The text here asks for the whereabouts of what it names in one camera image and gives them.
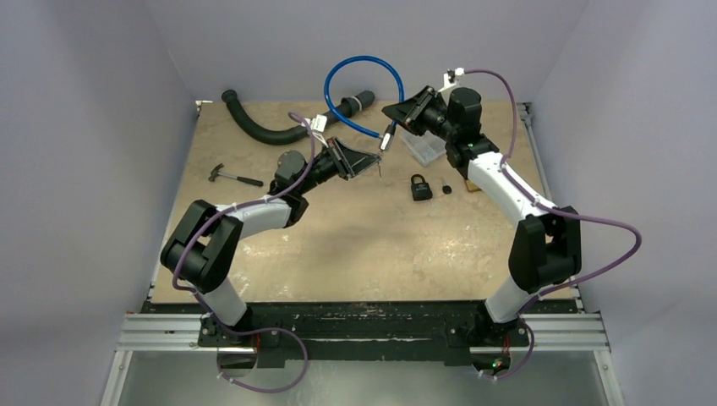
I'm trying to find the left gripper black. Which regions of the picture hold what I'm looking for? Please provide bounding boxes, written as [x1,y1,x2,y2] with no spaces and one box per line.
[297,137,380,196]

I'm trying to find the blue cable lock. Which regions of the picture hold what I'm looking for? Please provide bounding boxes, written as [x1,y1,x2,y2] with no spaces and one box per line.
[323,54,406,153]

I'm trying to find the black padlock with key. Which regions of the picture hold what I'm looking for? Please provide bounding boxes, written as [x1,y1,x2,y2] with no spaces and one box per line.
[410,173,433,202]

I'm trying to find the brass padlock silver shackle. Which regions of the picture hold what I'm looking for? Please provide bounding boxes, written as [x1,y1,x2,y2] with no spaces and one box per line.
[465,179,481,193]

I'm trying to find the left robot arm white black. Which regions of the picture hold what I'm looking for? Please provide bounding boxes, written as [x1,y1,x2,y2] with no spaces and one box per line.
[160,137,381,346]

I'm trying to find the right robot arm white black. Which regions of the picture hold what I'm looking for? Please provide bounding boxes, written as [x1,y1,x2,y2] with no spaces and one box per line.
[382,86,582,344]

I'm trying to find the clear plastic organizer box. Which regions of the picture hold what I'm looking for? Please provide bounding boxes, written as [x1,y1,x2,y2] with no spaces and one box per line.
[398,129,446,167]

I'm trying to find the black claw hammer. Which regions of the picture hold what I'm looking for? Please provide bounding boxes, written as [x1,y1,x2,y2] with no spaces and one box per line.
[207,163,264,187]

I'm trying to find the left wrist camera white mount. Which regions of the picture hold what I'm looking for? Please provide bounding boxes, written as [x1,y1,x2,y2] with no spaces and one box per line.
[309,114,328,147]

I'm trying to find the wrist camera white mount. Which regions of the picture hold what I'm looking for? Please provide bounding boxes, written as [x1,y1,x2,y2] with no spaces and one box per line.
[438,68,465,95]
[309,114,328,147]

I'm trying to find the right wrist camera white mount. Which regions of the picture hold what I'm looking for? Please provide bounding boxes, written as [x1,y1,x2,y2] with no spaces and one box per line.
[438,68,465,95]

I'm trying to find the black corrugated hose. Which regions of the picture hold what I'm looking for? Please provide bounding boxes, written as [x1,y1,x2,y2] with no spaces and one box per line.
[221,88,377,147]

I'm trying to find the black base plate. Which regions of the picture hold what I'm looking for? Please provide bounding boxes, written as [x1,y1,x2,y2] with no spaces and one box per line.
[141,299,577,373]

